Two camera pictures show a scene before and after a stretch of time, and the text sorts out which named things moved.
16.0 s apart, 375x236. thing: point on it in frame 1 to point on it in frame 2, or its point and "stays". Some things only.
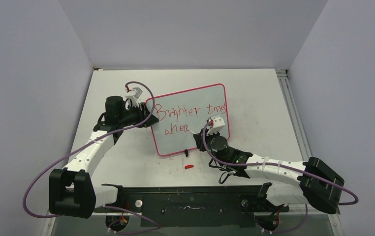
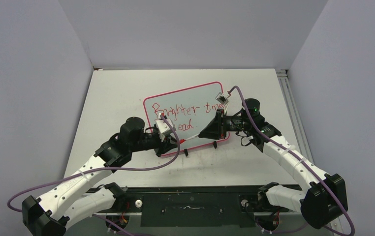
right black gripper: [201, 144] to [213, 130]
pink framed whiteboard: [182, 113] stays
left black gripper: [140, 115] to [170, 143]
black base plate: [195, 207] stays
